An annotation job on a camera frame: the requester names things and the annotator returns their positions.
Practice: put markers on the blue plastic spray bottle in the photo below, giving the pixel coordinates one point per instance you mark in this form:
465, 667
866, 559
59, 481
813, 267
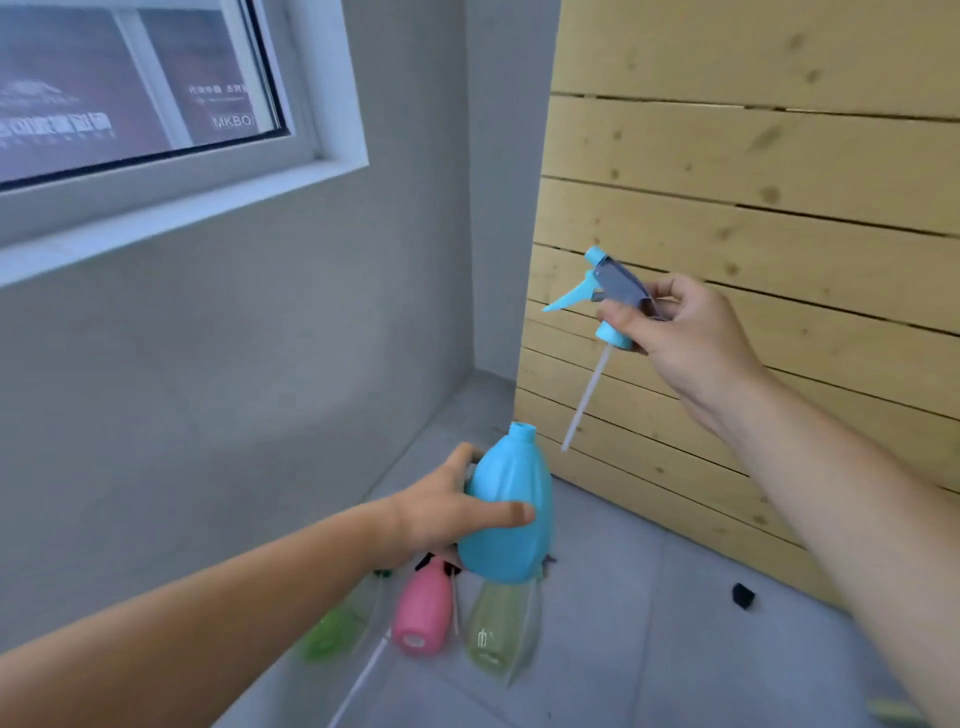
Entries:
510, 510

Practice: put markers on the person's left forearm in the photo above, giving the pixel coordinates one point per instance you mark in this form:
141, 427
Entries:
187, 622

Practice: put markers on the blue trigger sprayer head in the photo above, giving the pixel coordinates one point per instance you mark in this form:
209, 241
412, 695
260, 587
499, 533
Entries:
622, 283

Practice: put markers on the clear green spray bottle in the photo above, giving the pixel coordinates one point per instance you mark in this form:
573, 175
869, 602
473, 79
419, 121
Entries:
337, 626

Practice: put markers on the wooden plank panel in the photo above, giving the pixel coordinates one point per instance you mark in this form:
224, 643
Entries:
750, 165

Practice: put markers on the white framed window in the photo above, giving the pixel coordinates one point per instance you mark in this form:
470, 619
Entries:
127, 97

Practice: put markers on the pale yellow-green object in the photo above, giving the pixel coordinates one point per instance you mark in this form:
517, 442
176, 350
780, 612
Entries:
896, 712

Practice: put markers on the white dip tube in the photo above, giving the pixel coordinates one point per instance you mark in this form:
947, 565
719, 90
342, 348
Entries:
360, 682

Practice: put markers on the person's right forearm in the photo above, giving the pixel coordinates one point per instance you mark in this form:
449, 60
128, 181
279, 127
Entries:
855, 517

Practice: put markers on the person's left thumb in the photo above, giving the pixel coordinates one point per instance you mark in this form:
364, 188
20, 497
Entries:
499, 514

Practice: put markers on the clear yellow-green spray bottle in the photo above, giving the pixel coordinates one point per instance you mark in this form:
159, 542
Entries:
499, 634

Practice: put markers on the person's right hand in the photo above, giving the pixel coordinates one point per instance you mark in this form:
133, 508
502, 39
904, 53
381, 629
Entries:
694, 345

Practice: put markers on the pink spray bottle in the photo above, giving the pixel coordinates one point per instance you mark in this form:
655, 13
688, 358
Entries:
424, 611

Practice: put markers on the small black cap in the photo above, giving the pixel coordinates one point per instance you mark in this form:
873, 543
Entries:
743, 596

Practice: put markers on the person's left hand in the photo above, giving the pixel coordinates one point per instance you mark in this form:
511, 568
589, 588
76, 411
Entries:
424, 517

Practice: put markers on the person's right thumb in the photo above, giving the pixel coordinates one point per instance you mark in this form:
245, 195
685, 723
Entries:
624, 321

